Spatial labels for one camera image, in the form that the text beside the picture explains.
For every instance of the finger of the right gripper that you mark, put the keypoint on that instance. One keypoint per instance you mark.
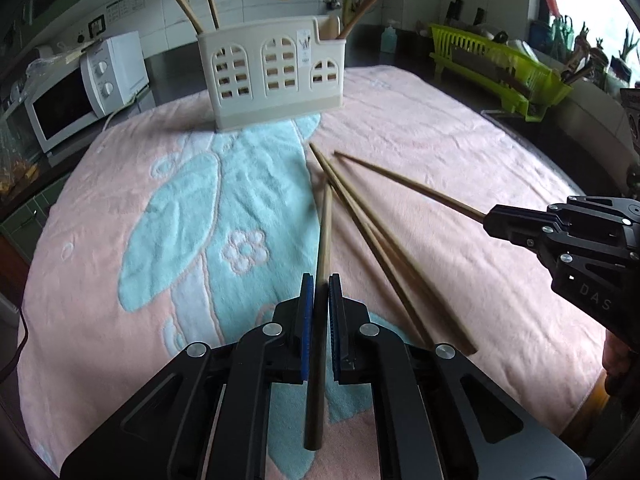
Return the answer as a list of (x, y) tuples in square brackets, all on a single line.
[(528, 228)]

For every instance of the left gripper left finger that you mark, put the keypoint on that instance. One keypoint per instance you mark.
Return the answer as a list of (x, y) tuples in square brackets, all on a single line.
[(205, 414)]

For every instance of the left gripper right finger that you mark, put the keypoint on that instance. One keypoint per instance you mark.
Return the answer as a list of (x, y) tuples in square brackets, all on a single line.
[(437, 415)]

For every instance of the person's right hand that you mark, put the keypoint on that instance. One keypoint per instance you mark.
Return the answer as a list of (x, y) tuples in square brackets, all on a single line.
[(618, 360)]

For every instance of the lime green dish rack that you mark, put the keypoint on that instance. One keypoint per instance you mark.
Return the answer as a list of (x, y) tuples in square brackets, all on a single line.
[(524, 86)]

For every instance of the pink and blue towel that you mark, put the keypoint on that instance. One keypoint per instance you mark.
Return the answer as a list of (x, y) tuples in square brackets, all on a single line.
[(168, 232)]

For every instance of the clear soap dispenser bottle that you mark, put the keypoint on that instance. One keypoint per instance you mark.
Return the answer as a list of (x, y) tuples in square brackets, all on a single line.
[(388, 41)]

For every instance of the cream plastic utensil holder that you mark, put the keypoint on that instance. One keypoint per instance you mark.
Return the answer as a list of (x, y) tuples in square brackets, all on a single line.
[(272, 70)]

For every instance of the plastic bag of food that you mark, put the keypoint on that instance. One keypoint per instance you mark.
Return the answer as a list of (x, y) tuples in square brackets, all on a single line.
[(19, 149)]

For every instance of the white microwave oven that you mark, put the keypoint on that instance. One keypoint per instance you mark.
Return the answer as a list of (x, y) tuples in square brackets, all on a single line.
[(74, 94)]

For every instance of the white wall power socket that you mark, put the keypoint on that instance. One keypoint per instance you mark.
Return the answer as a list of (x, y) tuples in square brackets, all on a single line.
[(97, 26)]

